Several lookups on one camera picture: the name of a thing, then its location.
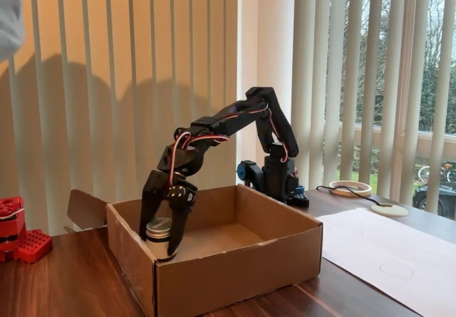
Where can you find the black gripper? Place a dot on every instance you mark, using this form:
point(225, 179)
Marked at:
point(159, 186)

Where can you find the small white pill bottle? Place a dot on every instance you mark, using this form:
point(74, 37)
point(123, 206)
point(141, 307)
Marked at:
point(158, 233)

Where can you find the open cardboard box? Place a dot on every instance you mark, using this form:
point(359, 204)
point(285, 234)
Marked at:
point(231, 278)

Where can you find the white vertical blinds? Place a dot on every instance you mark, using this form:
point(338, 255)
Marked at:
point(107, 46)
point(374, 82)

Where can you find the red brick stack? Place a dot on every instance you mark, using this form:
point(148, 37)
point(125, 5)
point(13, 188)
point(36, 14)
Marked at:
point(10, 221)

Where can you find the dark parked car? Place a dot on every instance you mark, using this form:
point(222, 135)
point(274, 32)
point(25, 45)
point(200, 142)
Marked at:
point(422, 197)

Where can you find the white paper sheet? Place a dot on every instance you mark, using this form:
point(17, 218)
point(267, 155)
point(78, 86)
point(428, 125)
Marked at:
point(392, 253)

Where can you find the red studded plate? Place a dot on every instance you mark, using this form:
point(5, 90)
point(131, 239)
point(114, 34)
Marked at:
point(33, 245)

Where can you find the parked bicycle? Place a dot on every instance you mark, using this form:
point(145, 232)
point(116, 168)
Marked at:
point(447, 171)

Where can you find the masking tape roll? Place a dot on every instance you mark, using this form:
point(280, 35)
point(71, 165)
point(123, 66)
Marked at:
point(338, 190)

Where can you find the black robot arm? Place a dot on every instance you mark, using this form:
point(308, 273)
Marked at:
point(228, 117)

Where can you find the white blurred object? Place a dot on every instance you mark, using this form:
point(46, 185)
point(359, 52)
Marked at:
point(9, 18)

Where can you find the black blue table clamp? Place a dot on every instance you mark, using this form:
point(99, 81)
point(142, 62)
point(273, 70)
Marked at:
point(249, 172)
point(299, 197)

